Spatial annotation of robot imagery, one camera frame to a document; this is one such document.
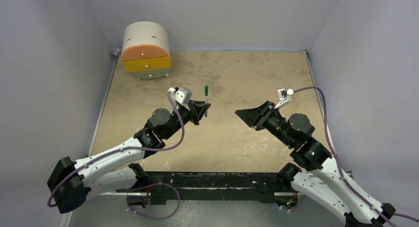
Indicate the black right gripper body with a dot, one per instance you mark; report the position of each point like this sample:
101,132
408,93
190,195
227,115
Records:
262,115

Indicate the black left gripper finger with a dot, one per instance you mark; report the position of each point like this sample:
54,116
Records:
196,103
201,111

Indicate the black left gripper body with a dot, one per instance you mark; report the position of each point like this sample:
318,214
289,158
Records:
193,115

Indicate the white marker black tip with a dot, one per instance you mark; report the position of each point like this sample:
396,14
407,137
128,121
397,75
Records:
206,103

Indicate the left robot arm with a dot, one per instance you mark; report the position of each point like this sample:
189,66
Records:
72,182

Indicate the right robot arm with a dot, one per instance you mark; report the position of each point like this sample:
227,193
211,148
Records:
315,172

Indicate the small three-drawer pastel cabinet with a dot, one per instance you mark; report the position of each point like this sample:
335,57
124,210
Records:
145,51

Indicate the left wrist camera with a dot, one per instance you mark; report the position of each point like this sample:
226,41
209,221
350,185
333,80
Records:
181,95

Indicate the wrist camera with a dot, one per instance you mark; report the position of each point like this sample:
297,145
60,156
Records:
284,95
181,95

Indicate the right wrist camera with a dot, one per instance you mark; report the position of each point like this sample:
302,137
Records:
284,95

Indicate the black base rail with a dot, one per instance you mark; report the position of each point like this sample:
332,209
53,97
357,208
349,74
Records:
157,187

